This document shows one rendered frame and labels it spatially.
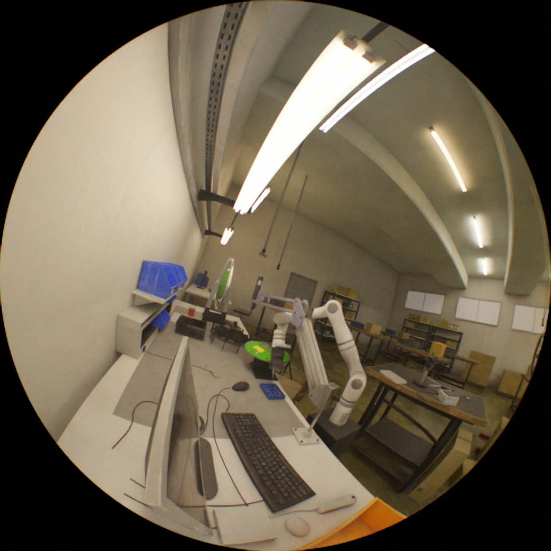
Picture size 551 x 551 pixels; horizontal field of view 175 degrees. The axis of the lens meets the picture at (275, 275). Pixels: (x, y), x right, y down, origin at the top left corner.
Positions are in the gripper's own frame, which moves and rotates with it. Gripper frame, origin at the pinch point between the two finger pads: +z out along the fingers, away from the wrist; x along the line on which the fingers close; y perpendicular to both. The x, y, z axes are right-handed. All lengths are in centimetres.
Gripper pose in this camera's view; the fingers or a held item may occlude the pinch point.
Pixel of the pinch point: (277, 379)
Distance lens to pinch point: 102.1
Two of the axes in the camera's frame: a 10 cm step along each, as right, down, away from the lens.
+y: -4.5, 3.9, 8.0
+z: -1.0, 8.7, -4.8
